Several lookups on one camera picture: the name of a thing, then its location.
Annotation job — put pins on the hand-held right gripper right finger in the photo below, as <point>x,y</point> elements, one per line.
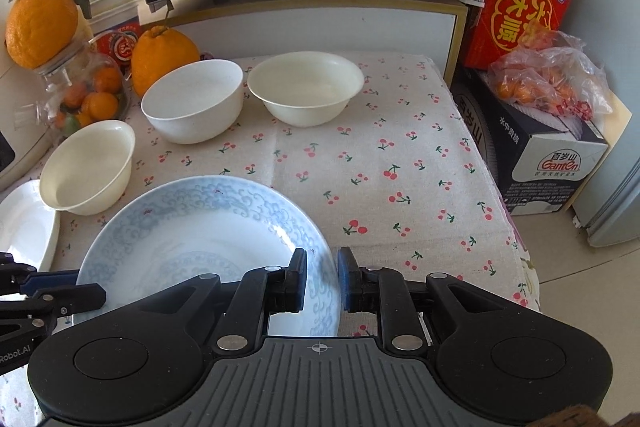
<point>344,279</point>

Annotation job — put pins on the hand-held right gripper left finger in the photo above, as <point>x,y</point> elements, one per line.
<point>300,279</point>

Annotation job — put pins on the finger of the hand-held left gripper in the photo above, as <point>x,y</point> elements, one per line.
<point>75,298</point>
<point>35,285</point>

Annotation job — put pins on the white plate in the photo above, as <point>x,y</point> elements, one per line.
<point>25,227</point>

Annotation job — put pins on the blue patterned plate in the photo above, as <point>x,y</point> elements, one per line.
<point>200,232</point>

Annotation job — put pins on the wide cream bowl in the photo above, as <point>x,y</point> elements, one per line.
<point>305,82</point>

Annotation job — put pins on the person's right forearm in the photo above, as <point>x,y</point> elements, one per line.
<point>615,421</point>

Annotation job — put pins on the stack of white paper bowls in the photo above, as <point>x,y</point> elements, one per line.
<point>112,2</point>

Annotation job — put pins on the small cream bowl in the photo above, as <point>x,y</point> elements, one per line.
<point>85,177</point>

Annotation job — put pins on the cherry print tablecloth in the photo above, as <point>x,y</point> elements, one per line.
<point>350,157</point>

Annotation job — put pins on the pink floral table cover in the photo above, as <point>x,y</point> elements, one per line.
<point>527,277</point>

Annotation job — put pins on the small tangerine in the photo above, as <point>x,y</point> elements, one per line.
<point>99,106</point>
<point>107,79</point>

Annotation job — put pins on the deep white bowl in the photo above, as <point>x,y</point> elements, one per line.
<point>190,107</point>

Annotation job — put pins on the glass jar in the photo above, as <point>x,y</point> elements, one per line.
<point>65,82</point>

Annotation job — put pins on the dark blue bottle carton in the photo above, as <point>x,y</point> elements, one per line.
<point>550,152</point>

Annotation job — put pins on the orange with stem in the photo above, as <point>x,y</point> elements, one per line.
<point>160,62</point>

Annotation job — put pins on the red printed packet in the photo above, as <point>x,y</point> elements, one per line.
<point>120,48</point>

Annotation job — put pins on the large orange with leaves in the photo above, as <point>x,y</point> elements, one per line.
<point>40,27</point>

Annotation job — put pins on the clear bag of small oranges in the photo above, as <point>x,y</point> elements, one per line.
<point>535,82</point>

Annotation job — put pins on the brown paper envelope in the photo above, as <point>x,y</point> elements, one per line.
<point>618,117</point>

